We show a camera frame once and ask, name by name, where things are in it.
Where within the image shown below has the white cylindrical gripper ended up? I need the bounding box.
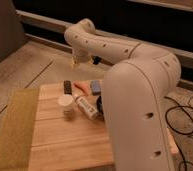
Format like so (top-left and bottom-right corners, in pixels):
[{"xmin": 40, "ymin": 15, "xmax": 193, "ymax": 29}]
[{"xmin": 71, "ymin": 48, "xmax": 92, "ymax": 68}]

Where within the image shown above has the black remote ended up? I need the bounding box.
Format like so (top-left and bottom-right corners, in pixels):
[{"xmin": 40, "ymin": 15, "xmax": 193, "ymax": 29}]
[{"xmin": 63, "ymin": 80, "xmax": 72, "ymax": 95}]

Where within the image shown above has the grey cabinet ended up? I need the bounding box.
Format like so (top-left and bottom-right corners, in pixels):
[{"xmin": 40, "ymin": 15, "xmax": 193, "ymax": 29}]
[{"xmin": 0, "ymin": 0, "xmax": 27, "ymax": 62}]

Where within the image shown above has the wooden cutting board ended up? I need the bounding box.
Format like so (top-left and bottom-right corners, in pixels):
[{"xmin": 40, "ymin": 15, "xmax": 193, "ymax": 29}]
[{"xmin": 28, "ymin": 83, "xmax": 115, "ymax": 171}]

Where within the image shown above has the yellow-green mat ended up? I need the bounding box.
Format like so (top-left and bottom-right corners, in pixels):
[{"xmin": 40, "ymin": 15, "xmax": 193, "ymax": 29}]
[{"xmin": 0, "ymin": 89, "xmax": 39, "ymax": 171}]

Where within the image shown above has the white tube bottle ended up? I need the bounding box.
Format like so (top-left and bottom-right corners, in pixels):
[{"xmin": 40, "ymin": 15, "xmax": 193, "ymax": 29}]
[{"xmin": 74, "ymin": 95, "xmax": 98, "ymax": 120}]

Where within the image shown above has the black bowl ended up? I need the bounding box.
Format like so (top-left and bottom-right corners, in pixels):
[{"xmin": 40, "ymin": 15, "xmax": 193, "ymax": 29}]
[{"xmin": 96, "ymin": 99, "xmax": 104, "ymax": 115}]

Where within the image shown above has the orange carrot toy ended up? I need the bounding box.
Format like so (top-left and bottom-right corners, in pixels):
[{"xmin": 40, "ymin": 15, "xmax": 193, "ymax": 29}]
[{"xmin": 73, "ymin": 82, "xmax": 89, "ymax": 96}]

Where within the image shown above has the blue sponge block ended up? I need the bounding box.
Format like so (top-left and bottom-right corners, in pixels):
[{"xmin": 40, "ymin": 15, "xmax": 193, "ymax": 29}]
[{"xmin": 90, "ymin": 80, "xmax": 101, "ymax": 95}]

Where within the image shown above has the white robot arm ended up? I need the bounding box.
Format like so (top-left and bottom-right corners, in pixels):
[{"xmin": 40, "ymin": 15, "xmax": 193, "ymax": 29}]
[{"xmin": 64, "ymin": 19, "xmax": 181, "ymax": 171}]

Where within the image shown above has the white cup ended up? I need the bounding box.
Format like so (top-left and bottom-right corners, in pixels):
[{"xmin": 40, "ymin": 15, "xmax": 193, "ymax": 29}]
[{"xmin": 58, "ymin": 94, "xmax": 74, "ymax": 116}]

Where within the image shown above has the black cable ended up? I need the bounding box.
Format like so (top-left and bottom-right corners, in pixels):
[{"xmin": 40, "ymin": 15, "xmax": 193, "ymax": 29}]
[{"xmin": 163, "ymin": 95, "xmax": 193, "ymax": 171}]

